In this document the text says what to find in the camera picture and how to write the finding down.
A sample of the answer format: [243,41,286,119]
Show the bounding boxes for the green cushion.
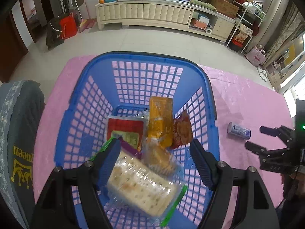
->
[191,0,217,11]

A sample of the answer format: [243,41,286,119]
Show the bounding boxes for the red bag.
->
[59,13,78,40]

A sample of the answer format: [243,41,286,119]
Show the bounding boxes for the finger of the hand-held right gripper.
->
[260,125,295,140]
[245,141,290,161]

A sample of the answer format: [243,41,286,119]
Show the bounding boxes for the brown wooden door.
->
[0,10,15,83]

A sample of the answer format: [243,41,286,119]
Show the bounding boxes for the person's right forearm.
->
[274,172,305,229]

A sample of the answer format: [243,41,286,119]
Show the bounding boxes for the arched standing mirror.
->
[269,35,305,89]

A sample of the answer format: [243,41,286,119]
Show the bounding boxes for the white slippers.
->
[257,67,270,81]

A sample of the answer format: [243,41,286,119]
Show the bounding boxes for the yellow snack packet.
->
[145,97,174,147]

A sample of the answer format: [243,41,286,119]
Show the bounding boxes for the silver standing air conditioner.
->
[255,0,290,50]

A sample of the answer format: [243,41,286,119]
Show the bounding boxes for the red snack packet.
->
[107,116,147,149]

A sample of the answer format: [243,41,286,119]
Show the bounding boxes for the black suitcase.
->
[46,17,65,50]

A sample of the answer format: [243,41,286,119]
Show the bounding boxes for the blue plastic basket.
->
[54,51,220,229]

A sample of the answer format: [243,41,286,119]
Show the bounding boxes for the orange printed snack packet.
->
[172,110,193,149]

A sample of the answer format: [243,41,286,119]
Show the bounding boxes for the broom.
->
[79,0,96,32]

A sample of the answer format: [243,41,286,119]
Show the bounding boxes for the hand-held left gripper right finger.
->
[189,139,280,229]

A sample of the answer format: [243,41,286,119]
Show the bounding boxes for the cream television cabinet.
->
[95,0,236,44]

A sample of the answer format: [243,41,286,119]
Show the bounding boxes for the small blue white packet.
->
[227,122,252,139]

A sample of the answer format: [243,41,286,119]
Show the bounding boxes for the orange flat box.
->
[191,19,208,30]

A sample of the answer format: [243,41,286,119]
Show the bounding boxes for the brown cardboard box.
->
[210,0,239,17]

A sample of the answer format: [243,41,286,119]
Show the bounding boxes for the pink bag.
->
[245,46,266,66]

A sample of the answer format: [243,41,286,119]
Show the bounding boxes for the purple snack packet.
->
[119,139,141,159]

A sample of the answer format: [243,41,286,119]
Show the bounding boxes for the beige patterned curtain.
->
[264,3,305,62]

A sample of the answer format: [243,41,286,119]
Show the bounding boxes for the clear round cake packet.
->
[140,138,181,176]

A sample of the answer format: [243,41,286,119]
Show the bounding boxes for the white printed box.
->
[239,24,254,36]

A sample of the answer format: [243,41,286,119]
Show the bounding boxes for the orange printed box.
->
[232,32,250,46]

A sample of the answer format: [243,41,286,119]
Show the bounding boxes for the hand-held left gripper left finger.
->
[31,138,122,229]

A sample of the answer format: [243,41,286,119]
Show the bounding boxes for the green-edged cracker packet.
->
[89,136,189,227]

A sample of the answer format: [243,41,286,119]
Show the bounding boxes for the pink tablecloth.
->
[33,55,296,220]

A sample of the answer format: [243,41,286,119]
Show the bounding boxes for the white metal rack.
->
[226,0,266,53]

